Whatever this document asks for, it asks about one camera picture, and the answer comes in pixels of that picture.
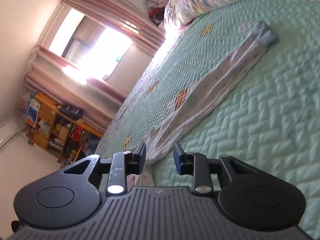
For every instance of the pink curtain right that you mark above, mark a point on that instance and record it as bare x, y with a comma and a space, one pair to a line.
125, 18

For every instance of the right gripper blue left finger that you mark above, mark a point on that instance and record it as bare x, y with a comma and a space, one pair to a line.
123, 164

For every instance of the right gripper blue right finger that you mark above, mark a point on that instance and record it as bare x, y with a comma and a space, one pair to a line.
196, 165

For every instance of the nightstand clutter with plush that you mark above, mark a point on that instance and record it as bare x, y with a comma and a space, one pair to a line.
156, 10

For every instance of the green quilted bee bedspread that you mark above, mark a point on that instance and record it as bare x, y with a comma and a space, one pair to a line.
269, 120

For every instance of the white wall air conditioner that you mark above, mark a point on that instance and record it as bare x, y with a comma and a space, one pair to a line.
7, 133

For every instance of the white dotted baby garment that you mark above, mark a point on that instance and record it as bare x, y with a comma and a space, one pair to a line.
205, 96

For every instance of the dark hanging tote bag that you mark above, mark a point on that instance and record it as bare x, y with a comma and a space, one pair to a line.
71, 111

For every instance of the pink curtain left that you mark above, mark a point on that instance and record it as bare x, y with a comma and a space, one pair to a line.
99, 100

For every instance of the pink curtain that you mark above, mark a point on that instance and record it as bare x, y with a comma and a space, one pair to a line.
99, 100
125, 18

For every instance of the wooden bookshelf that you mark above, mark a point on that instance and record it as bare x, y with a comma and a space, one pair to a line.
56, 133

